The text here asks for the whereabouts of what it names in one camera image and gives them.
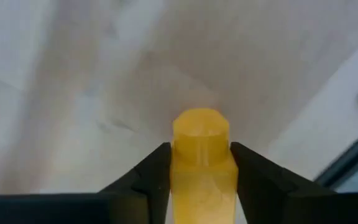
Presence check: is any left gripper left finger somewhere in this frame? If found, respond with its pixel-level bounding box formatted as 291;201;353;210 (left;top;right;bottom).
0;142;172;224

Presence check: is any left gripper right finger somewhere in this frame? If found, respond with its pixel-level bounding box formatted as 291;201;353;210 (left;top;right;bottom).
229;141;358;224

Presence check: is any yellow chunky toy block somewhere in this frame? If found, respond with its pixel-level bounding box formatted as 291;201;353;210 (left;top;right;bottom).
169;107;239;224

